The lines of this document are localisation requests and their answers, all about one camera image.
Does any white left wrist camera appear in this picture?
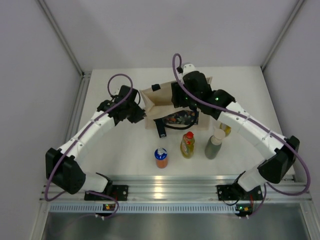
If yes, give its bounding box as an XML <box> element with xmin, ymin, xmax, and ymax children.
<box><xmin>111</xmin><ymin>88</ymin><xmax>120</xmax><ymax>96</ymax></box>

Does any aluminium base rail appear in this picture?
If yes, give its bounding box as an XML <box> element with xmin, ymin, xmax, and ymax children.
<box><xmin>54</xmin><ymin>175</ymin><xmax>312</xmax><ymax>204</ymax></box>

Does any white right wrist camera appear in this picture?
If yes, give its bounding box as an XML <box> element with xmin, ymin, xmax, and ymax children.
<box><xmin>182</xmin><ymin>63</ymin><xmax>197</xmax><ymax>77</ymax></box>

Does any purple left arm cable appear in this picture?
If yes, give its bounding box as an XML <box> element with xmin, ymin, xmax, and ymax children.
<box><xmin>44</xmin><ymin>73</ymin><xmax>135</xmax><ymax>221</ymax></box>

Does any yellow bottle red cap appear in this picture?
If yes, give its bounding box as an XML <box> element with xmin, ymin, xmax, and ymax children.
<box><xmin>219</xmin><ymin>123</ymin><xmax>232</xmax><ymax>137</ymax></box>
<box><xmin>180</xmin><ymin>131</ymin><xmax>195</xmax><ymax>159</ymax></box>

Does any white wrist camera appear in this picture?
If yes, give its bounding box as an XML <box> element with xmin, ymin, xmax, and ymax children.
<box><xmin>111</xmin><ymin>88</ymin><xmax>120</xmax><ymax>96</ymax></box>
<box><xmin>182</xmin><ymin>63</ymin><xmax>197</xmax><ymax>77</ymax></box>

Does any white slotted cable duct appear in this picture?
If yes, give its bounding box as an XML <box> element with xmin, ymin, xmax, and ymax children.
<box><xmin>49</xmin><ymin>202</ymin><xmax>250</xmax><ymax>214</ymax></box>

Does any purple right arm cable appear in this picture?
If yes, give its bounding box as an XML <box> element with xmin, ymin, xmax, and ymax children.
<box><xmin>172</xmin><ymin>53</ymin><xmax>312</xmax><ymax>220</ymax></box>

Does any left aluminium frame post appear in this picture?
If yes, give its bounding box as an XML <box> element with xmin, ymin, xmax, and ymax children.
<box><xmin>37</xmin><ymin>0</ymin><xmax>86</xmax><ymax>78</ymax></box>

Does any aluminium frame post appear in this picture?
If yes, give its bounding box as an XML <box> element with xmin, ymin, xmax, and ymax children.
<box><xmin>260</xmin><ymin>0</ymin><xmax>307</xmax><ymax>72</ymax></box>
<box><xmin>37</xmin><ymin>0</ymin><xmax>86</xmax><ymax>78</ymax></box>

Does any blue pump bottle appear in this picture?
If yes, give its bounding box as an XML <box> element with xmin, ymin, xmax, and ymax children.
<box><xmin>154</xmin><ymin>147</ymin><xmax>168</xmax><ymax>169</ymax></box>

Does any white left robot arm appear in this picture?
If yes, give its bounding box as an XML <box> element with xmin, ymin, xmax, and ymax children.
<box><xmin>45</xmin><ymin>85</ymin><xmax>145</xmax><ymax>200</ymax></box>

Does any green pump bottle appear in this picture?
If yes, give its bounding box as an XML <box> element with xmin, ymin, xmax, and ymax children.
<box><xmin>204</xmin><ymin>128</ymin><xmax>226</xmax><ymax>160</ymax></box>

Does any beige canvas tote bag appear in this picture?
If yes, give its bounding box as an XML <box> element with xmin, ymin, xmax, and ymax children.
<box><xmin>139</xmin><ymin>81</ymin><xmax>210</xmax><ymax>130</ymax></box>

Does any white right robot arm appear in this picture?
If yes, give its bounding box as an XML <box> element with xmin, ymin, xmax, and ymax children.
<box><xmin>171</xmin><ymin>63</ymin><xmax>300</xmax><ymax>199</ymax></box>

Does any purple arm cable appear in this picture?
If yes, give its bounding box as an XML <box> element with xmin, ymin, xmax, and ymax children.
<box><xmin>44</xmin><ymin>73</ymin><xmax>135</xmax><ymax>221</ymax></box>
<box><xmin>172</xmin><ymin>53</ymin><xmax>312</xmax><ymax>220</ymax></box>

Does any right aluminium frame post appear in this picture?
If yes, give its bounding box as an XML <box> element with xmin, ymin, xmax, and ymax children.
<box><xmin>260</xmin><ymin>0</ymin><xmax>307</xmax><ymax>72</ymax></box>

